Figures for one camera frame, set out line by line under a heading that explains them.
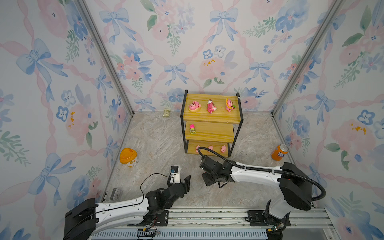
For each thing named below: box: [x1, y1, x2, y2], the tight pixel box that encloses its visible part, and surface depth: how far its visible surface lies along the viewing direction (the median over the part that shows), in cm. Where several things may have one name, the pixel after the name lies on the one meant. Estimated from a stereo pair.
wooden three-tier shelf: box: [180, 89, 244, 157], surface depth 76 cm
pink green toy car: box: [189, 124, 196, 134], surface depth 88 cm
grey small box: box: [109, 188, 122, 201], surface depth 79 cm
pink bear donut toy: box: [188, 101, 201, 112], surface depth 74 cm
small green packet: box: [163, 108, 171, 117], surface depth 123 cm
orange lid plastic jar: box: [119, 148, 138, 168], surface depth 87 cm
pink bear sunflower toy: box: [225, 98, 236, 113], surface depth 73 cm
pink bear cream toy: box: [207, 98, 217, 114], surface depth 73 cm
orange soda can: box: [271, 143, 289, 162], surface depth 90 cm
